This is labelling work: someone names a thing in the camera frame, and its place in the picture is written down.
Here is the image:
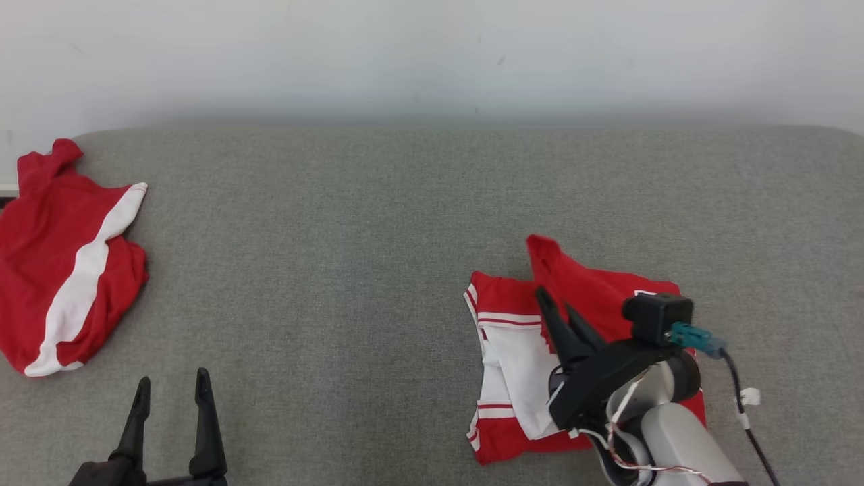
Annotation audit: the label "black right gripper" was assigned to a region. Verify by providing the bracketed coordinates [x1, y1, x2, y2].
[534, 286, 682, 432]

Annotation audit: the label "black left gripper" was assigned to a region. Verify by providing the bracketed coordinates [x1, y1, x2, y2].
[67, 367, 229, 486]

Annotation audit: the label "red jersey with white sleeves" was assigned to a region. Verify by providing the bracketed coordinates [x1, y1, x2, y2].
[463, 234, 708, 467]

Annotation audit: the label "red shorts with white stripe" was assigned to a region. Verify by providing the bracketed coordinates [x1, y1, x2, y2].
[0, 138, 150, 378]

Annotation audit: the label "teal cable connector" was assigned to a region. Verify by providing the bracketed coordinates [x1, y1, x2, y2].
[668, 321, 728, 359]

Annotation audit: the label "thin red white wires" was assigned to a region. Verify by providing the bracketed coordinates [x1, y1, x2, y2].
[570, 364, 711, 477]

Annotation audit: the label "white cable tag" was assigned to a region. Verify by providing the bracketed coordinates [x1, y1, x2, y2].
[734, 387, 763, 431]

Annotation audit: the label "thin black cable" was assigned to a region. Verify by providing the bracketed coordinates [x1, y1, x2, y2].
[718, 350, 782, 486]

